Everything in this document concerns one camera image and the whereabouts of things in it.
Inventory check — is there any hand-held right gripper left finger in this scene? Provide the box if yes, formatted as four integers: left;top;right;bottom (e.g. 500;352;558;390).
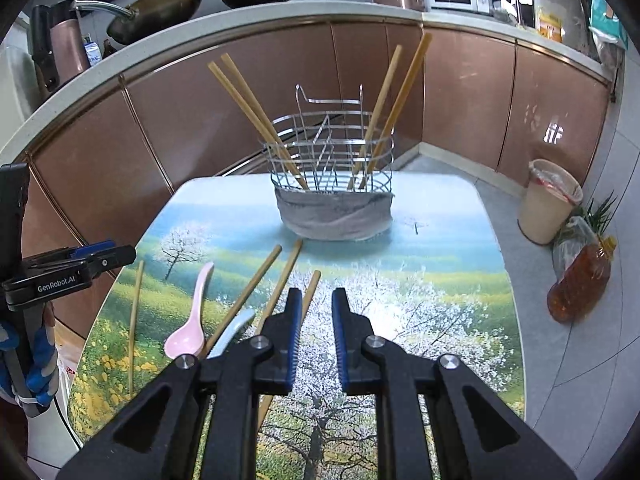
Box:
57;287;303;480

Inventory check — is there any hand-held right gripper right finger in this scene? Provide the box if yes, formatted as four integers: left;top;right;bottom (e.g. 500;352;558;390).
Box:
331;287;576;480

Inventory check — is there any light blue ceramic spoon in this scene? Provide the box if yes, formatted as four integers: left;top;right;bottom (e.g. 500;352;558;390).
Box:
206;308;256;361

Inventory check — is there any beige trash bin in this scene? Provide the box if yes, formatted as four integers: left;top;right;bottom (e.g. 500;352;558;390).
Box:
517;159;584;246

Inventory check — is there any yellow packet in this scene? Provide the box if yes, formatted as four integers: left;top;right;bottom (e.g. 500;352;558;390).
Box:
535;5;563;43

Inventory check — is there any cooking oil bottle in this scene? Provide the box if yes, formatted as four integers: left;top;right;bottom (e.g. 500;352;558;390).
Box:
546;236;618;325

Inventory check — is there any steel wok with handle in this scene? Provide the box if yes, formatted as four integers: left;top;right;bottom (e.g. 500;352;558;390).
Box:
75;0;206;46

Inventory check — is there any wire utensil holder grey base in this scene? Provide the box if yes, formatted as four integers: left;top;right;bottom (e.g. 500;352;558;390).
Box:
262;84;396;242

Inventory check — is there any white kitchen countertop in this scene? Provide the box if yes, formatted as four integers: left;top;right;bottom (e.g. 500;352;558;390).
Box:
0;0;616;161

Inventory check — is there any copper thermos kettle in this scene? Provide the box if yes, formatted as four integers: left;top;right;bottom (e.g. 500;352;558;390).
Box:
50;0;91;86

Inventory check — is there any bag of green onions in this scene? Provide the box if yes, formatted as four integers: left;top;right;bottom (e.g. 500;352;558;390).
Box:
551;191;618;281

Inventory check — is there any person's left forearm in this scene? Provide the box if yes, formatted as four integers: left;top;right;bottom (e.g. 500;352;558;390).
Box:
0;395;28;461

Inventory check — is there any teal tissue pack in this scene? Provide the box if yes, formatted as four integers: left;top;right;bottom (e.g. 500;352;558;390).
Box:
589;0;628;51

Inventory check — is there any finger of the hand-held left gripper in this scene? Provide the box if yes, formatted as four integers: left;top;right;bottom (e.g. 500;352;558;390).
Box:
70;240;117;262
82;245;137;279

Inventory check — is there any person's left hand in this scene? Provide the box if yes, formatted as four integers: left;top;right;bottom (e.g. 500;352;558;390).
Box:
0;317;59;407

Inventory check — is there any pink ceramic spoon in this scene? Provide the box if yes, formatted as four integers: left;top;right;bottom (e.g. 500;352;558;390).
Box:
164;261;215;361

